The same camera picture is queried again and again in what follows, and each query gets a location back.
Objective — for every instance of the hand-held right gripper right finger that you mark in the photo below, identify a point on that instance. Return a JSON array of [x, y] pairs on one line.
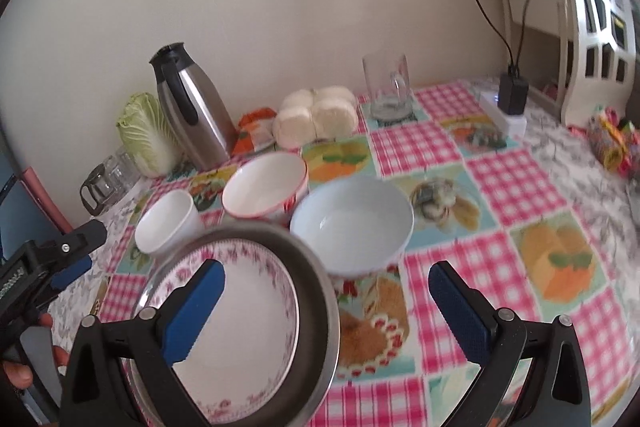
[[457, 312]]

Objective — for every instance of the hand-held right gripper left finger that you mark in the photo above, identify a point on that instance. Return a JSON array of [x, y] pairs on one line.
[[195, 312]]

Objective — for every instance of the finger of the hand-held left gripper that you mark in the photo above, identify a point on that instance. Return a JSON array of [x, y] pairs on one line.
[[72, 274], [80, 239]]

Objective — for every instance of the floral rimmed round plate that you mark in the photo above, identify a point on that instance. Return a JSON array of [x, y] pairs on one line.
[[240, 347]]

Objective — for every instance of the white square bowl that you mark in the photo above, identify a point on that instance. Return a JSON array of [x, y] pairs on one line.
[[165, 222]]

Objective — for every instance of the stainless steel round plate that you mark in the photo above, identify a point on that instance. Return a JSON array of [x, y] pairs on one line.
[[322, 307]]

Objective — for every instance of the light blue bowl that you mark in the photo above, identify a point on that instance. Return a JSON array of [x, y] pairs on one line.
[[350, 227]]

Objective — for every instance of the strawberry print bowl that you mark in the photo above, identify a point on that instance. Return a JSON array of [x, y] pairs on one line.
[[260, 189]]

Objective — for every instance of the person's left hand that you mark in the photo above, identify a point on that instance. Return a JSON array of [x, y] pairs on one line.
[[15, 374]]

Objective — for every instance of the pink board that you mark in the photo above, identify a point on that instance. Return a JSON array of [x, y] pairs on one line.
[[45, 197]]

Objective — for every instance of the small glass cup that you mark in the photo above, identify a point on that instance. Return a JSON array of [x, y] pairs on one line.
[[129, 159], [112, 169]]

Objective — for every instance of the pink checked tablecloth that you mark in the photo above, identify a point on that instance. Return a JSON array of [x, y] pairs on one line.
[[500, 217]]

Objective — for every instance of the napa cabbage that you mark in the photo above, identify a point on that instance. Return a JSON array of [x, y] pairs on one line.
[[147, 137]]

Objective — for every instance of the stainless steel thermos carafe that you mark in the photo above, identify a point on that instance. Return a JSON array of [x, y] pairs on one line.
[[200, 117]]

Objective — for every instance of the orange snack packet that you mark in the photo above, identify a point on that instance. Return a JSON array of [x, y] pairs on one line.
[[255, 132]]

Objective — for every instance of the white power strip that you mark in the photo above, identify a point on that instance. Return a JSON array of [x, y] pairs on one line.
[[505, 122]]

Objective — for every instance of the black charger adapter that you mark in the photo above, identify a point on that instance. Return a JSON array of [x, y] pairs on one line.
[[514, 92]]

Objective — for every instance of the bag of steamed buns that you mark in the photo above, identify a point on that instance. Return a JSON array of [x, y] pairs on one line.
[[315, 117]]

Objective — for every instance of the colourful candy bag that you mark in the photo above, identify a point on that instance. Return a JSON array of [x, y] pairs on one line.
[[612, 142]]

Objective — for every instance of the clear glass mug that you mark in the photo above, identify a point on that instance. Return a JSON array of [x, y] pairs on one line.
[[385, 92]]

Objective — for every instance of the white lattice rack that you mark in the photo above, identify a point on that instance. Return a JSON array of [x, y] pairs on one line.
[[575, 32]]

